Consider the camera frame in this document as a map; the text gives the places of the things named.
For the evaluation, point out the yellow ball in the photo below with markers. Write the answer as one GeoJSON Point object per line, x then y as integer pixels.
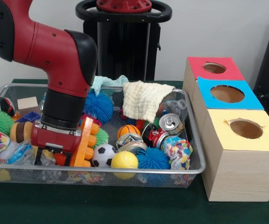
{"type": "Point", "coordinates": [124, 160]}

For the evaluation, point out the small green spiky ball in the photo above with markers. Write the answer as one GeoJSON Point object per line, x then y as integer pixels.
{"type": "Point", "coordinates": [102, 137]}

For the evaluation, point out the small soccer ball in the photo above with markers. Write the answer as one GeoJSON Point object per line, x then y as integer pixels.
{"type": "Point", "coordinates": [104, 156]}

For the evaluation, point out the small red orange ball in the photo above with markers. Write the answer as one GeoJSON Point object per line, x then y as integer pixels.
{"type": "Point", "coordinates": [62, 159]}

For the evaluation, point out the cream yellow waffle cloth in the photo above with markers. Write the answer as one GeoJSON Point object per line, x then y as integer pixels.
{"type": "Point", "coordinates": [146, 100]}

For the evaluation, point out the mint green waffle cloth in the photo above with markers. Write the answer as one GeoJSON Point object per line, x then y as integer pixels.
{"type": "Point", "coordinates": [110, 83]}

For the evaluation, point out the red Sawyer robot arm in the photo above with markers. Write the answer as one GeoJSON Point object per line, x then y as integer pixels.
{"type": "Point", "coordinates": [55, 56]}

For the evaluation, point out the wooden box with three holes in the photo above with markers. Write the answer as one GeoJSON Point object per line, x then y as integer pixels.
{"type": "Point", "coordinates": [242, 172]}

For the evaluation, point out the orange plastic toy block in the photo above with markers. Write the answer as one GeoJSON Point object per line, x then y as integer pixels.
{"type": "Point", "coordinates": [85, 142]}

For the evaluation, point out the small orange basketball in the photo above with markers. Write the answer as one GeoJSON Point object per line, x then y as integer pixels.
{"type": "Point", "coordinates": [129, 130]}

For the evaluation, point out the dark green tablecloth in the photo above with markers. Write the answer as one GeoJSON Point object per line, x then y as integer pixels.
{"type": "Point", "coordinates": [78, 205]}

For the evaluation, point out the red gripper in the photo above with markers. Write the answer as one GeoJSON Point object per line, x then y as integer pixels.
{"type": "Point", "coordinates": [55, 140]}

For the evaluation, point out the clear mesh bin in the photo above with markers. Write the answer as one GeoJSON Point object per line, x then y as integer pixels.
{"type": "Point", "coordinates": [193, 154]}

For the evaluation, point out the blue spiky rubber ball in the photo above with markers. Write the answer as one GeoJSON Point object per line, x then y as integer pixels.
{"type": "Point", "coordinates": [98, 106]}
{"type": "Point", "coordinates": [153, 157]}

